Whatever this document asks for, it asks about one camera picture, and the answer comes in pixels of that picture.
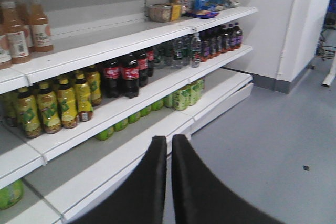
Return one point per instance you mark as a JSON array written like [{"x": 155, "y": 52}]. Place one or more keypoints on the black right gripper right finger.
[{"x": 200, "y": 197}]

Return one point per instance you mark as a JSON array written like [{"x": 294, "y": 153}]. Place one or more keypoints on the white store shelving unit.
[{"x": 65, "y": 172}]

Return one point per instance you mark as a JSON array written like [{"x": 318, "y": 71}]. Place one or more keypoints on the cola bottle left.
[{"x": 111, "y": 74}]

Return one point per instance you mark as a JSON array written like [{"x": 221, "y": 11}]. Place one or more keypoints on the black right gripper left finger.
[{"x": 141, "y": 197}]

